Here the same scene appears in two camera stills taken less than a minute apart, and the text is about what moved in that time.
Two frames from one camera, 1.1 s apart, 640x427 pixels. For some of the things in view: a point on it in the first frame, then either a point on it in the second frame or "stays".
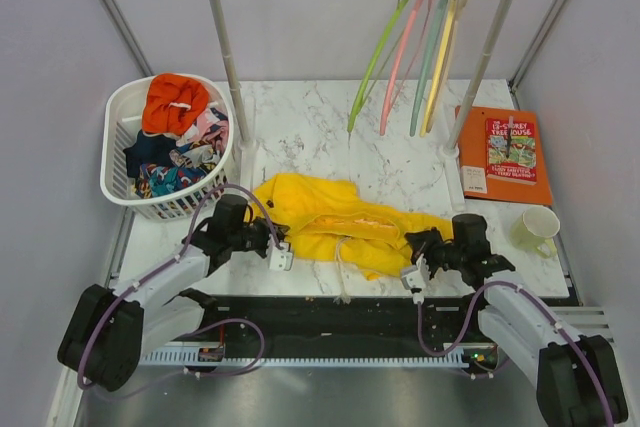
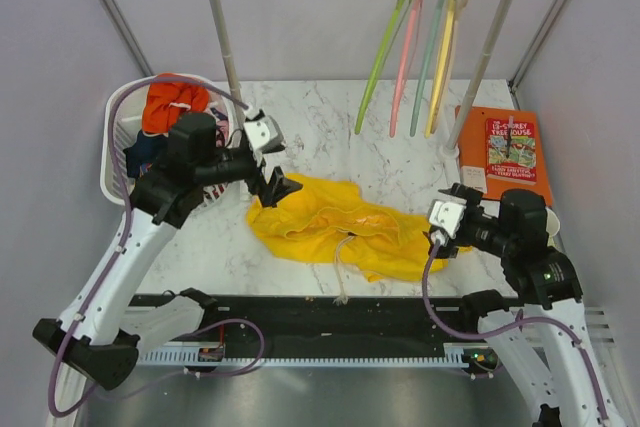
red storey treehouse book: x=511 y=150 stays
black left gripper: x=267 y=231 → x=277 y=187
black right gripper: x=421 y=242 → x=464 y=192
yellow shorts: x=328 y=220 stays
